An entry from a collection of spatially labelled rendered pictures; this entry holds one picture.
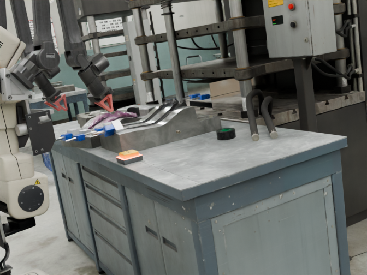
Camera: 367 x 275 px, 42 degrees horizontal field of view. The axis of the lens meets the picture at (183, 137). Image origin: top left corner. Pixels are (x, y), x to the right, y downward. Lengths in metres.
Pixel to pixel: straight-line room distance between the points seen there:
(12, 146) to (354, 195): 1.96
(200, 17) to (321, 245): 8.46
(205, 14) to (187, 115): 8.04
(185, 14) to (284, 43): 7.64
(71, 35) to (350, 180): 1.83
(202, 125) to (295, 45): 0.57
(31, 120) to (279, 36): 1.21
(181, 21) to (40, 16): 8.16
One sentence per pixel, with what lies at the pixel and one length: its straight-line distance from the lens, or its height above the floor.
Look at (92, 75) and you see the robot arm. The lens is 1.88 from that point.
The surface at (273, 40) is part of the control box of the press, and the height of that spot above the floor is 1.16.
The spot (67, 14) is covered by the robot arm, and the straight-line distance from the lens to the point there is 1.86.
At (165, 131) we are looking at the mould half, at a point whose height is 0.85.
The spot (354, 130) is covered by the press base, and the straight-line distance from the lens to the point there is 2.93.
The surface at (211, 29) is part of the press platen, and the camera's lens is 2.73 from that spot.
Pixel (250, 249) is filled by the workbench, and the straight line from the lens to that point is 1.66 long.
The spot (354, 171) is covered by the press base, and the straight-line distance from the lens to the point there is 2.97.
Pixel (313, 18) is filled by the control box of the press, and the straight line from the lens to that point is 2.24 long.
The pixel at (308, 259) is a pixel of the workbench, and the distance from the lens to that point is 1.85.
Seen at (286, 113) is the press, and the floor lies 0.77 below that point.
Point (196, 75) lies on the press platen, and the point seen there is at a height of 1.01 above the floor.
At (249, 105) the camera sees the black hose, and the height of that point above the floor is 0.90.
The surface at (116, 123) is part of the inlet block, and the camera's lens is 2.06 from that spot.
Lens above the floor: 1.23
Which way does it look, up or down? 12 degrees down
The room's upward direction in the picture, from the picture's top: 9 degrees counter-clockwise
